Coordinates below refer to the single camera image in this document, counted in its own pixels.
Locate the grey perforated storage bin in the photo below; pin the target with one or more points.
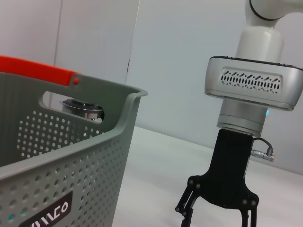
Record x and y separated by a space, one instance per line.
94 153

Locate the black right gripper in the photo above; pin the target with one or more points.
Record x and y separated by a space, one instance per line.
227 170

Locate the teal square block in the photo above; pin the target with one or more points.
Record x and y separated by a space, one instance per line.
10 217

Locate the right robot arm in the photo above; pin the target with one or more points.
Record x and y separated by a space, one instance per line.
248 82

